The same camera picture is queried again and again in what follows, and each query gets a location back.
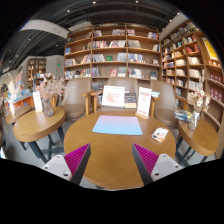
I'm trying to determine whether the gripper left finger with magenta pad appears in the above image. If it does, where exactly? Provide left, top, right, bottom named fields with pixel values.
left=42, top=144, right=91, bottom=185

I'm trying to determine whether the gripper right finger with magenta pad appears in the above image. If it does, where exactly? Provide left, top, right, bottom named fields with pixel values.
left=132, top=144, right=182, bottom=185

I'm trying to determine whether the white orange computer mouse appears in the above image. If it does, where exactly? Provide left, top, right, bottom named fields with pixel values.
left=152, top=127, right=168, bottom=142

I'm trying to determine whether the pink blue gradient mouse pad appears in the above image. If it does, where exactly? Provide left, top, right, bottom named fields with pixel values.
left=92, top=115, right=142, bottom=135

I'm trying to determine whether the round wooden left table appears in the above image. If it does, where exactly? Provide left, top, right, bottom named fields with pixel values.
left=13, top=107, right=65, bottom=163

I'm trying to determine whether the white red text sign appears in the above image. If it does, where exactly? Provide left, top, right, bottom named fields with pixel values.
left=136, top=87, right=151, bottom=119

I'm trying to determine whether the round wooden right table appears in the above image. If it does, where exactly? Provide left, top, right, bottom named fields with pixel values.
left=176, top=119, right=219, bottom=166

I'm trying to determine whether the stack of books right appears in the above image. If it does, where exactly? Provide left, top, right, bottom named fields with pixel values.
left=174, top=108, right=191, bottom=122

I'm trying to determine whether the right brown armchair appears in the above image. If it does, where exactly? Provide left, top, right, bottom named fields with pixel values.
left=151, top=80, right=178, bottom=129

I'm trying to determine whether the brown armchair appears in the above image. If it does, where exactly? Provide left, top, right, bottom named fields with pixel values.
left=60, top=77, right=93, bottom=121
left=91, top=77, right=158, bottom=117
left=151, top=80, right=178, bottom=129

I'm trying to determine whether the left brown armchair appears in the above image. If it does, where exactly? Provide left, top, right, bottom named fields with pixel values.
left=60, top=77, right=93, bottom=121

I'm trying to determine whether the small white sign left table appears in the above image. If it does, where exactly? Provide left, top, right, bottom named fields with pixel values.
left=33, top=91, right=43, bottom=112

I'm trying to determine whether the dark book on stand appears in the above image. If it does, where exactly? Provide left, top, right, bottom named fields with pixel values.
left=125, top=93, right=137, bottom=108

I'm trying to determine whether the far left small round table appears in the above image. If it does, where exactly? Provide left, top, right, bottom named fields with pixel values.
left=6, top=105, right=32, bottom=124

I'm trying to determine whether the white framed picture sign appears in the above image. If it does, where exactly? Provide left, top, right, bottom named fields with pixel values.
left=102, top=85, right=125, bottom=107

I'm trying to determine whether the glass vase with dried flowers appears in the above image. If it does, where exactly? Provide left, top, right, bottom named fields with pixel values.
left=187, top=76, right=211, bottom=130

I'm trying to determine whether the middle brown armchair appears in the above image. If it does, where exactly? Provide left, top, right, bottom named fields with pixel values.
left=91, top=77, right=158, bottom=117

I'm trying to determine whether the vase with dried pink flowers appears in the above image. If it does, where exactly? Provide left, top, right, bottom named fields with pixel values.
left=35, top=77, right=64, bottom=117

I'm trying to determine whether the far left wooden bookshelf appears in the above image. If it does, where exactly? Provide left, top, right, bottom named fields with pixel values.
left=27, top=57, right=46, bottom=90

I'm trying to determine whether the large wooden back bookshelf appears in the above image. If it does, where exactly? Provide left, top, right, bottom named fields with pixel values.
left=63, top=22, right=163, bottom=91

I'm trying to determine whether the wooden right wall bookshelf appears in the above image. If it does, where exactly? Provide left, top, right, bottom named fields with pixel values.
left=159, top=19, right=224, bottom=134

